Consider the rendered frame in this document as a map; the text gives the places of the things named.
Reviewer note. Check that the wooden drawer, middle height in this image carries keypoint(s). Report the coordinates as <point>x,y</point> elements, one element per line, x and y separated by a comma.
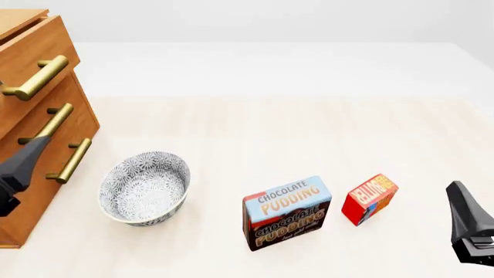
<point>67,95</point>

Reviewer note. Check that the wooden drawer, slightly open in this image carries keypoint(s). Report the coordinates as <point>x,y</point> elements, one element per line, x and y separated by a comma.
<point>34,46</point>

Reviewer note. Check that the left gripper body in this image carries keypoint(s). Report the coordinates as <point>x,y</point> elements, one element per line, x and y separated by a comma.
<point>7,199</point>

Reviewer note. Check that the blue-white patterned bowl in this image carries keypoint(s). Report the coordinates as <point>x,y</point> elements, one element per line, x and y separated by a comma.
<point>144,188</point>

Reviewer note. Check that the red butter box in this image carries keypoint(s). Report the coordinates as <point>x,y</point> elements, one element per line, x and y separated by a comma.
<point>368,199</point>

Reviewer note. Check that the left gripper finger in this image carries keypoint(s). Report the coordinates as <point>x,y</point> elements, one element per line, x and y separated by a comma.
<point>23,165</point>

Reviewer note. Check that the chocolate pudding box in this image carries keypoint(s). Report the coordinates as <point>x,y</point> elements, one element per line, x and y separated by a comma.
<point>287,212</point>

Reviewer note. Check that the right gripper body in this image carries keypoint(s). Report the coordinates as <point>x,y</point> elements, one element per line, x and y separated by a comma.
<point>478,250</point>

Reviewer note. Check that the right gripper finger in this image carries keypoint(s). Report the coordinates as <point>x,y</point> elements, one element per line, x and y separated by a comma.
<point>467,211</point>

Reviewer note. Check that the wooden drawer, lowest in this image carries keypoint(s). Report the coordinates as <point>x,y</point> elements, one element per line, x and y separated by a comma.
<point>83,127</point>

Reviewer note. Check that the wooden cabinet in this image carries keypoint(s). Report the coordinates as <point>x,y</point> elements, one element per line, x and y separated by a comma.
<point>46,202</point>

